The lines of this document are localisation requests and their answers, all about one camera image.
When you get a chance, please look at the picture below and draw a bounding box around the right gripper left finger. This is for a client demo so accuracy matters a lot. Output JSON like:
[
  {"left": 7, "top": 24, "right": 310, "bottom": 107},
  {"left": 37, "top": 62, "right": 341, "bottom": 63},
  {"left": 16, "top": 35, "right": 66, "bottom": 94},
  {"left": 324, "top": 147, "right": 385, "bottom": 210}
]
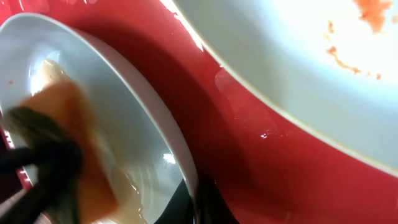
[{"left": 154, "top": 180, "right": 195, "bottom": 224}]

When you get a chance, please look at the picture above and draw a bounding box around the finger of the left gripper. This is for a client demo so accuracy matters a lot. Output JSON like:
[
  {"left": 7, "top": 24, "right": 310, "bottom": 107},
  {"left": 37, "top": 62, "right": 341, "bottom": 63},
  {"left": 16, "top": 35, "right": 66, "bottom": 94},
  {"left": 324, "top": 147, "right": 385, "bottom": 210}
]
[{"left": 1, "top": 107, "right": 82, "bottom": 224}]

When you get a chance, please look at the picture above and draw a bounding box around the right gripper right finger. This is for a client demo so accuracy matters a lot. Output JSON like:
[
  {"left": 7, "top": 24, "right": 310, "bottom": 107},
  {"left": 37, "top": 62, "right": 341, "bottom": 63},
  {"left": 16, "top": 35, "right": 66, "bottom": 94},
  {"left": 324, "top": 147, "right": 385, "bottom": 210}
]
[{"left": 197, "top": 177, "right": 239, "bottom": 224}]

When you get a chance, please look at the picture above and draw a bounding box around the orange sponge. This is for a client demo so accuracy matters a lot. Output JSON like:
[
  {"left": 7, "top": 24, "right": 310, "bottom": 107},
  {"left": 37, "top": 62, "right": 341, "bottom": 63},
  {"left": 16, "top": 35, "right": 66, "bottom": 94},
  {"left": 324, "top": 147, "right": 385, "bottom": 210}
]
[{"left": 19, "top": 80, "right": 118, "bottom": 223}]

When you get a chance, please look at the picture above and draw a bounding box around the stained white plate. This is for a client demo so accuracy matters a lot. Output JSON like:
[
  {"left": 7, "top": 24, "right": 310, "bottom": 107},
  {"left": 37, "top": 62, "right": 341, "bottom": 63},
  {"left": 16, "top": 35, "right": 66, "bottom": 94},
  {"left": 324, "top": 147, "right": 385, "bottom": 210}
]
[{"left": 1, "top": 13, "right": 199, "bottom": 223}]

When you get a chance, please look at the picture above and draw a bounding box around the red plastic tray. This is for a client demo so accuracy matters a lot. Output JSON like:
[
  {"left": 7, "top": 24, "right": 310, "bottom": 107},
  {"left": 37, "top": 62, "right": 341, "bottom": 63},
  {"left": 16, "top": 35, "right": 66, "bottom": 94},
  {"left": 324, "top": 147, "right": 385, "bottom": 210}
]
[{"left": 1, "top": 0, "right": 397, "bottom": 223}]

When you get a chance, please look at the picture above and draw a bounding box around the top clean white plate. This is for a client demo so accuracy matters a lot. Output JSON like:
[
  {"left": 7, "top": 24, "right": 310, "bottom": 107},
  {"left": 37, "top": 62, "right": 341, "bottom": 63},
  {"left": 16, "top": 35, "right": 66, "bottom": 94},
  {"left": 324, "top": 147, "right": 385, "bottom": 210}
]
[{"left": 175, "top": 1, "right": 397, "bottom": 175}]

